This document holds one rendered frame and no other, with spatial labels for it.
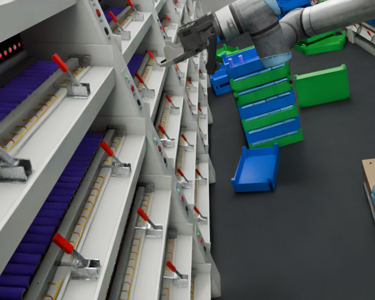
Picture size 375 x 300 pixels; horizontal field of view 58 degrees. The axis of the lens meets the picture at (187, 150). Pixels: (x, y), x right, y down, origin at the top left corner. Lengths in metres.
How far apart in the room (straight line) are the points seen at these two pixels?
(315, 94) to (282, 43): 1.29
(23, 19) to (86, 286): 0.42
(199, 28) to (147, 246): 0.62
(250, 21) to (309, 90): 1.33
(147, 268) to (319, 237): 0.84
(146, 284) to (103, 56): 0.53
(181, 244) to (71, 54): 0.64
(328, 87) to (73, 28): 1.75
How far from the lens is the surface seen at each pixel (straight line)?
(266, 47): 1.05
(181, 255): 1.08
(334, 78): 2.29
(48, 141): 0.56
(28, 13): 0.63
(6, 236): 0.43
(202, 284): 1.25
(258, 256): 1.46
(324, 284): 1.35
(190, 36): 1.05
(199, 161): 1.79
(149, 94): 1.14
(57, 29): 0.88
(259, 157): 1.95
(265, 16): 1.03
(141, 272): 0.81
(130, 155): 0.84
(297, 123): 1.96
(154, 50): 1.56
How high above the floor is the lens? 1.11
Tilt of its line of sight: 29 degrees down
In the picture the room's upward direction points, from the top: 22 degrees counter-clockwise
